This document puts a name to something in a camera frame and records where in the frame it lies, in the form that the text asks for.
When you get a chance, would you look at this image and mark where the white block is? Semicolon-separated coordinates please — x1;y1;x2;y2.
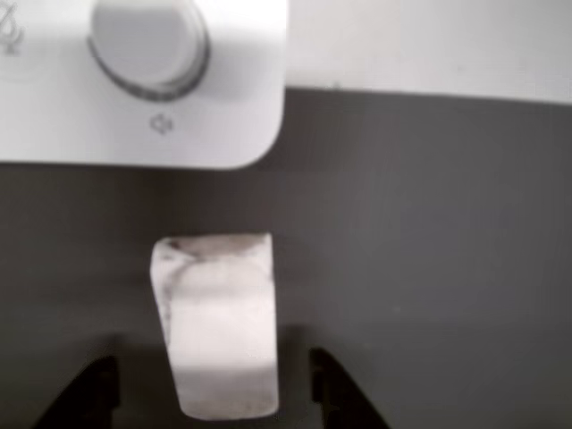
148;231;281;422

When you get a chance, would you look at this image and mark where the grey desk mat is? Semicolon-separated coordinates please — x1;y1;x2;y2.
0;86;572;429

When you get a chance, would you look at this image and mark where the white control device with knobs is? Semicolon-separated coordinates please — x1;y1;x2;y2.
0;0;288;172

